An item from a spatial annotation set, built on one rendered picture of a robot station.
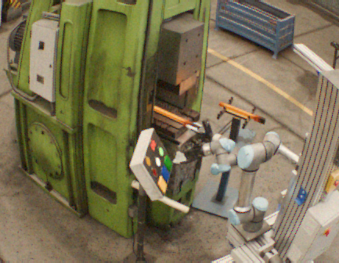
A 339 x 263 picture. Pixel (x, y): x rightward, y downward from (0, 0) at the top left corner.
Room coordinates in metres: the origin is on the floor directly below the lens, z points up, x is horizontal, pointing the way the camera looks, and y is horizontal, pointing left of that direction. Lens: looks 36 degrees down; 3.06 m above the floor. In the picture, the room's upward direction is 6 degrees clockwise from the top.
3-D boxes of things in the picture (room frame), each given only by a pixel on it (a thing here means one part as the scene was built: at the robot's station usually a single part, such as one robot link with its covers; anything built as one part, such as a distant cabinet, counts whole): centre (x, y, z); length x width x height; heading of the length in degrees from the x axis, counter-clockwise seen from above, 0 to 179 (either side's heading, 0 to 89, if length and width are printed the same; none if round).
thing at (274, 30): (7.02, -1.23, 0.36); 1.20 x 0.80 x 0.72; 54
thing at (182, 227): (2.93, -0.13, 0.01); 0.58 x 0.39 x 0.01; 149
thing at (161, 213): (3.12, 0.07, 0.23); 0.55 x 0.37 x 0.47; 59
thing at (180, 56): (3.10, 0.07, 1.56); 0.42 x 0.39 x 0.40; 59
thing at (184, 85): (3.07, 0.09, 1.32); 0.42 x 0.20 x 0.10; 59
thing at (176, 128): (3.07, 0.09, 0.96); 0.42 x 0.20 x 0.09; 59
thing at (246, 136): (3.29, -0.50, 0.67); 0.40 x 0.30 x 0.02; 157
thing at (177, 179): (3.12, 0.07, 0.69); 0.56 x 0.38 x 0.45; 59
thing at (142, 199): (2.44, 0.13, 0.54); 0.04 x 0.04 x 1.08; 59
